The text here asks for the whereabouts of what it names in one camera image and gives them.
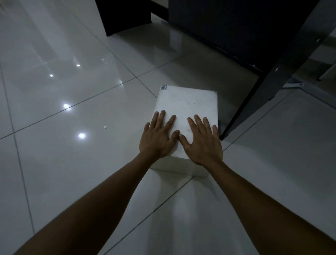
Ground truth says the white rectangular box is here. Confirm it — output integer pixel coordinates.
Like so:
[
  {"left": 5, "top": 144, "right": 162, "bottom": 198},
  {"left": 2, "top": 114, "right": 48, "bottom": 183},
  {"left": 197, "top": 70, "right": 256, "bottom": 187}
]
[{"left": 150, "top": 85, "right": 219, "bottom": 178}]

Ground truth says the dark desk panel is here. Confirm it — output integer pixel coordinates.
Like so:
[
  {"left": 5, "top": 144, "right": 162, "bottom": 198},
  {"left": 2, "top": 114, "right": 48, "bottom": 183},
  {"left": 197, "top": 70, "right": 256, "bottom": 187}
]
[{"left": 150, "top": 0, "right": 320, "bottom": 74}]

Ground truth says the black metal table leg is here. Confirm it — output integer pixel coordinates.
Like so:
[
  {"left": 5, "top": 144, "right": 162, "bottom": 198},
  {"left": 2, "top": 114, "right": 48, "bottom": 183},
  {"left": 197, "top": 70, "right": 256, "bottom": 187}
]
[{"left": 219, "top": 0, "right": 336, "bottom": 141}]

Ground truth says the person's right hand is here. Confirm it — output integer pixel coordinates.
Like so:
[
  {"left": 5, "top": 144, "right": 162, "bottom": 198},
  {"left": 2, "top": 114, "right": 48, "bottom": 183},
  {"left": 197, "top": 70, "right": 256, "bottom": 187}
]
[{"left": 178, "top": 115, "right": 223, "bottom": 167}]

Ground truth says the person's left forearm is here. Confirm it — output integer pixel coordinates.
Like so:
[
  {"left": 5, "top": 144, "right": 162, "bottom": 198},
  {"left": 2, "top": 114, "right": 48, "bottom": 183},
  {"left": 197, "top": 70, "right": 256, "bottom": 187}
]
[{"left": 13, "top": 152, "right": 161, "bottom": 255}]

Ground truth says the white metal frame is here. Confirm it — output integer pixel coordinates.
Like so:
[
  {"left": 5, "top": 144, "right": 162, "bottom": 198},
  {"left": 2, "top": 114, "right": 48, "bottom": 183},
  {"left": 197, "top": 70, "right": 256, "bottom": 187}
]
[{"left": 282, "top": 59, "right": 336, "bottom": 110}]

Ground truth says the person's right forearm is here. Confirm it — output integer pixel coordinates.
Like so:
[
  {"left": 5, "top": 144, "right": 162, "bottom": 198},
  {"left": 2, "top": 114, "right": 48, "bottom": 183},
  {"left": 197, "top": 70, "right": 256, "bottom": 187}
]
[{"left": 203, "top": 160, "right": 336, "bottom": 255}]

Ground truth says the dark cabinet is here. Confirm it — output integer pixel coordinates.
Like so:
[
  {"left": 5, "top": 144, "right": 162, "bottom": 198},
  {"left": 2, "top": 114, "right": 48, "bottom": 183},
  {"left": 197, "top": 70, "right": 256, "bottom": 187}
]
[{"left": 95, "top": 0, "right": 152, "bottom": 37}]

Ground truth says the person's left hand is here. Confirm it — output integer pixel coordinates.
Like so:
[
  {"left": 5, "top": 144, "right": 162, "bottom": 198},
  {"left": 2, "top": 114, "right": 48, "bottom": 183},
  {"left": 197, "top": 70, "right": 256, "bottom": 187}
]
[{"left": 139, "top": 110, "right": 181, "bottom": 161}]

